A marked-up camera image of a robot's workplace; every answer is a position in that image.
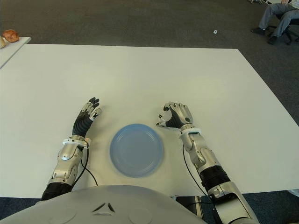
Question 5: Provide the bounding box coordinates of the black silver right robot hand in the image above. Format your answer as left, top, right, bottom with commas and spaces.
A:
155, 102, 194, 130

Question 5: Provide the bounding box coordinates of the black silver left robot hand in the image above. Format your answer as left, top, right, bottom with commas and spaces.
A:
71, 97, 103, 138

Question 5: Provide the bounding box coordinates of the blue plastic plate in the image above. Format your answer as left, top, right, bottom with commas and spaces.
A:
109, 123, 166, 178

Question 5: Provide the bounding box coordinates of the grey robot torso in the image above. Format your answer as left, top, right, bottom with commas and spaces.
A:
0, 184, 206, 224

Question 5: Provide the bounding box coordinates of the red-brown bread roll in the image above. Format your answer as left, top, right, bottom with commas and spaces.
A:
2, 29, 19, 43

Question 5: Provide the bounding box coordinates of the seated person in jeans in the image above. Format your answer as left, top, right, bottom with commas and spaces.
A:
251, 0, 299, 45

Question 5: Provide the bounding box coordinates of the black office chair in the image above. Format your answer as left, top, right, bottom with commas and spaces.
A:
268, 13, 299, 46

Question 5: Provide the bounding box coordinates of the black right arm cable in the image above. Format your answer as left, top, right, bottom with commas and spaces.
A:
183, 149, 208, 197

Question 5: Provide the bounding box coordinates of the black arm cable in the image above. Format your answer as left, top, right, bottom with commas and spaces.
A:
183, 149, 208, 197
80, 144, 98, 186

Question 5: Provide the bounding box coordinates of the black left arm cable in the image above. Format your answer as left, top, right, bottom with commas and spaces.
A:
80, 144, 98, 186

